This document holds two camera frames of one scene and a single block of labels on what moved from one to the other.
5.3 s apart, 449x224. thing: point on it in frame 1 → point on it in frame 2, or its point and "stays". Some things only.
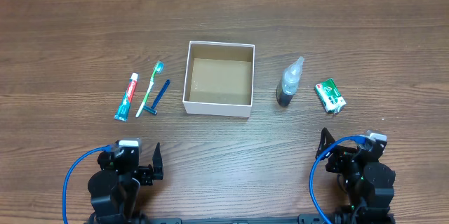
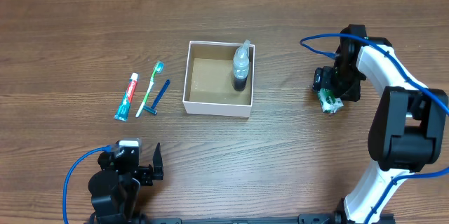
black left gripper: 147,171 stays
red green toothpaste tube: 123,112 stays
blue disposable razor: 160,96 stays
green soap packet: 330,96 stays
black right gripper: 339,154 → 321,79
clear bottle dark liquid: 289,83 → 240,67
